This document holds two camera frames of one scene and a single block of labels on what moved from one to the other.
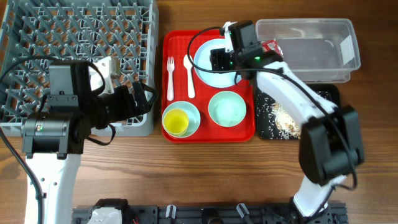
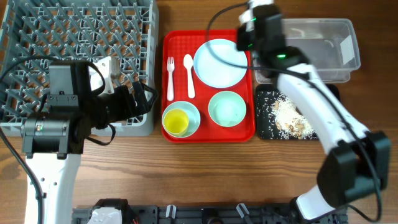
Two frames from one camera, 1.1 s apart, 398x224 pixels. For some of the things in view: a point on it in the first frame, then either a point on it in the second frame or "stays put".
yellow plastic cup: [176, 121] stays put
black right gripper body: [224, 61] → [248, 39]
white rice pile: [274, 122] stays put
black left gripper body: [140, 108] stays put
